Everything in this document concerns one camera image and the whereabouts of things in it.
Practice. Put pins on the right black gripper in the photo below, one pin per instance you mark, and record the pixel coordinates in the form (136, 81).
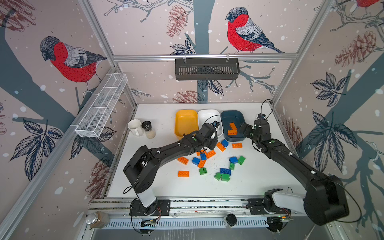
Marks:
(249, 128)

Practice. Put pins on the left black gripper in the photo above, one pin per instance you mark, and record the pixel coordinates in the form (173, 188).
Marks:
(214, 140)

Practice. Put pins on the blue lego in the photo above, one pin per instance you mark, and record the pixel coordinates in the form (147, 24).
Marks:
(225, 143)
(196, 161)
(225, 171)
(203, 156)

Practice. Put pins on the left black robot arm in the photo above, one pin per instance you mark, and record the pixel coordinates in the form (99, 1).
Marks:
(143, 166)

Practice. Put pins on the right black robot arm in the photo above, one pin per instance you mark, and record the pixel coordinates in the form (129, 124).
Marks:
(325, 199)

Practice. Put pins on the white plastic bin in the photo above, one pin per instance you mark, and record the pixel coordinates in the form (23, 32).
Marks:
(209, 116)

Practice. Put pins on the dark teal plastic bin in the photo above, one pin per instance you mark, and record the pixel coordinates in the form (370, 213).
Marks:
(236, 117)

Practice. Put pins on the yellow plastic bin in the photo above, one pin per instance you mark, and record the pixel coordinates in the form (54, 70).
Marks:
(186, 122)

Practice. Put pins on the green lego small centre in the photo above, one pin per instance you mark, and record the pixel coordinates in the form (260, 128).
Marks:
(231, 166)

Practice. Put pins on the blue flat lego front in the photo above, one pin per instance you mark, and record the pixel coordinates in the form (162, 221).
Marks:
(225, 171)

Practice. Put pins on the glass grinder black cap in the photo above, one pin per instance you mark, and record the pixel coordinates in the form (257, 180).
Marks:
(148, 129)

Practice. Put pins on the white ceramic mug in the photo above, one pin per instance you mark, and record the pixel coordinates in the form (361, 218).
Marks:
(135, 127)

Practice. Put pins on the black round knob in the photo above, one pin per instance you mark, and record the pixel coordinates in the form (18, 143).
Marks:
(231, 220)

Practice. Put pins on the glass jar metal lid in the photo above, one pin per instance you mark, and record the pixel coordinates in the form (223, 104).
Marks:
(98, 220)

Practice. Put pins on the black wire basket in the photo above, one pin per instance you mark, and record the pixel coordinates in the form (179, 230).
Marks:
(207, 69)

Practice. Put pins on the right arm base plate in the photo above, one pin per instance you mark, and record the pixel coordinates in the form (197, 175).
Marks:
(260, 206)

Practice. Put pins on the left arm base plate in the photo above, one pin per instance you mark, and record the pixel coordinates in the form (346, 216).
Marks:
(158, 208)

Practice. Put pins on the white wire mesh tray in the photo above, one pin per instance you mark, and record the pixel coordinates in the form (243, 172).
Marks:
(98, 114)

